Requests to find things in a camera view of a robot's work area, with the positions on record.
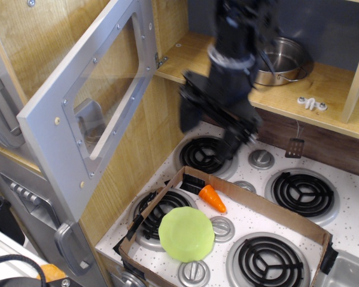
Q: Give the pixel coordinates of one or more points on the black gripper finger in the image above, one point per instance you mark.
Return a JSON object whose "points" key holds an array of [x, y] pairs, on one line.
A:
{"points": [[233, 139], [191, 113]]}

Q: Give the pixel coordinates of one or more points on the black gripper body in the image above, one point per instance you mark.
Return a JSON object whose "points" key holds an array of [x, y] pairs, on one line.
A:
{"points": [[224, 93]]}

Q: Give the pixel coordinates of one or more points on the silver microwave door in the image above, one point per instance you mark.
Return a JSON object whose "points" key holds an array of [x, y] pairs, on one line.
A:
{"points": [[112, 63]]}

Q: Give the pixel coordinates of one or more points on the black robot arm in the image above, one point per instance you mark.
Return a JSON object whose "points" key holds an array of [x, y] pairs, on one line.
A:
{"points": [[244, 30]]}

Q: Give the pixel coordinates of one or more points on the back left stove burner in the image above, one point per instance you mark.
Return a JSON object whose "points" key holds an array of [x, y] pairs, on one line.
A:
{"points": [[199, 153]]}

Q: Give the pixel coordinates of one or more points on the stove burner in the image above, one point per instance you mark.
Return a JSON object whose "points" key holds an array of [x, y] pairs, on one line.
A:
{"points": [[199, 153], [304, 192], [147, 234], [266, 259]]}

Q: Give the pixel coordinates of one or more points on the back silver stove knob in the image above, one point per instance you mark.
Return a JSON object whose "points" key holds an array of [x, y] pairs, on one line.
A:
{"points": [[261, 159]]}

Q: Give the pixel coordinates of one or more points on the small silver stove knob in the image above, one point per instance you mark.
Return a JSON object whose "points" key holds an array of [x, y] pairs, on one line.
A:
{"points": [[246, 185]]}

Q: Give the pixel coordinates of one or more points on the orange toy carrot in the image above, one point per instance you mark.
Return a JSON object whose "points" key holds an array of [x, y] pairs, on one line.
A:
{"points": [[209, 195]]}

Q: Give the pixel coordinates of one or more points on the metal door hinge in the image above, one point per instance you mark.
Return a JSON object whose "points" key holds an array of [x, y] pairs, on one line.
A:
{"points": [[160, 60]]}

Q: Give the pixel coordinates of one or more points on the hanging toy spatula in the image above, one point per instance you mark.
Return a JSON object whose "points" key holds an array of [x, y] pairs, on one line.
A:
{"points": [[296, 144]]}

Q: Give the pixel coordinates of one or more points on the stainless steel pot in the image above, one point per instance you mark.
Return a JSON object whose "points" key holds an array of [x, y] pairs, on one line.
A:
{"points": [[285, 61]]}

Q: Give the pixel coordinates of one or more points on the white door latch clip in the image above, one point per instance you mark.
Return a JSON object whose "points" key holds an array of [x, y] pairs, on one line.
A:
{"points": [[311, 103]]}

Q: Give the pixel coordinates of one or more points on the back right stove burner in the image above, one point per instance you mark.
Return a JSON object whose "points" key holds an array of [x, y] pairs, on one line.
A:
{"points": [[304, 192]]}

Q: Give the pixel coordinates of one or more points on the centre silver stove knob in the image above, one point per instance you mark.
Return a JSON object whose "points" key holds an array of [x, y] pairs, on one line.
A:
{"points": [[223, 228]]}

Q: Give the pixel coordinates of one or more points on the green plastic plate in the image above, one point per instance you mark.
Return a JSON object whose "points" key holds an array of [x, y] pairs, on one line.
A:
{"points": [[186, 234]]}

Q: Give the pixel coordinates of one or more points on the front right stove burner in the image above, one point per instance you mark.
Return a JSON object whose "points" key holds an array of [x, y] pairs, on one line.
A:
{"points": [[266, 259]]}

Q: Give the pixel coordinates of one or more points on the front left stove burner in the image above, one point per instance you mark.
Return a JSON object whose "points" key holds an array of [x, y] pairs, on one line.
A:
{"points": [[147, 234]]}

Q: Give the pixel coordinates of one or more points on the front silver stove knob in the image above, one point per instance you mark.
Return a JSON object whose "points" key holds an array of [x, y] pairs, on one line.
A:
{"points": [[194, 274]]}

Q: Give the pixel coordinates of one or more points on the stainless sink basin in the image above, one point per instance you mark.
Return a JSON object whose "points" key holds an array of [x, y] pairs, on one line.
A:
{"points": [[344, 273]]}

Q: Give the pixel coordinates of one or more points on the grey ice dispenser panel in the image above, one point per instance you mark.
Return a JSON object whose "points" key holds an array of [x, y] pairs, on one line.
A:
{"points": [[38, 207]]}

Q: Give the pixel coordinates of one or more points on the orange object bottom left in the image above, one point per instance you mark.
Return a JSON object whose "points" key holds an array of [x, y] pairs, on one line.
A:
{"points": [[52, 273]]}

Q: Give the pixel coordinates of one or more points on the black device at left edge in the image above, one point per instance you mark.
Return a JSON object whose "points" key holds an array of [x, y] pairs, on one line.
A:
{"points": [[8, 223]]}

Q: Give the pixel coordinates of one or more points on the grey wall phone holder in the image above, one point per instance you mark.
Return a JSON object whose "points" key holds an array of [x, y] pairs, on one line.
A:
{"points": [[91, 122]]}

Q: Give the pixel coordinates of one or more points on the lower grey fridge handle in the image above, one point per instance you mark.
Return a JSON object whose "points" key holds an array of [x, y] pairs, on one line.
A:
{"points": [[73, 249]]}

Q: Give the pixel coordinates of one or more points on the grey fridge handle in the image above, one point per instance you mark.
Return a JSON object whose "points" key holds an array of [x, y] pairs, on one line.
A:
{"points": [[10, 132], [73, 249]]}

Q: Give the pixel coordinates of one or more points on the upper grey fridge handle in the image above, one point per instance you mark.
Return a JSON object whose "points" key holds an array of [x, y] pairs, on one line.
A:
{"points": [[10, 132]]}

